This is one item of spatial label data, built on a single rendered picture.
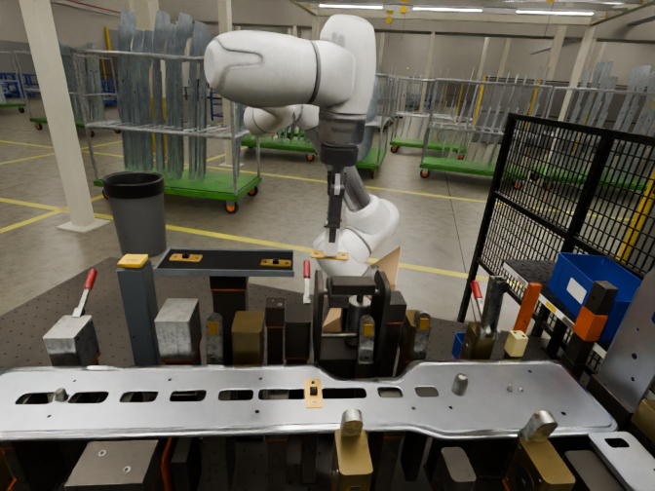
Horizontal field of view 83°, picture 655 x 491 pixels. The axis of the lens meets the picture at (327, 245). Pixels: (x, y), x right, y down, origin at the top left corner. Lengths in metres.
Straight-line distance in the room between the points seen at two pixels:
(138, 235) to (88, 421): 2.93
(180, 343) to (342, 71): 0.70
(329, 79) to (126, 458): 0.73
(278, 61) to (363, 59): 0.15
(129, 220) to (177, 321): 2.81
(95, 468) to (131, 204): 2.99
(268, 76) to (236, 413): 0.65
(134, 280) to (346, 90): 0.77
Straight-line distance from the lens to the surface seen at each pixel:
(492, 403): 0.98
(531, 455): 0.86
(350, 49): 0.69
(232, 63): 0.63
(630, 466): 1.02
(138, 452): 0.81
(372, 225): 1.46
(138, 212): 3.67
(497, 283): 1.02
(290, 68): 0.64
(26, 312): 1.97
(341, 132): 0.70
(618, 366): 1.17
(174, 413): 0.89
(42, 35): 4.51
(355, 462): 0.74
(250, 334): 0.94
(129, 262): 1.13
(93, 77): 11.17
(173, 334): 0.97
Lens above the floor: 1.65
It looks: 24 degrees down
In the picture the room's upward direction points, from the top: 4 degrees clockwise
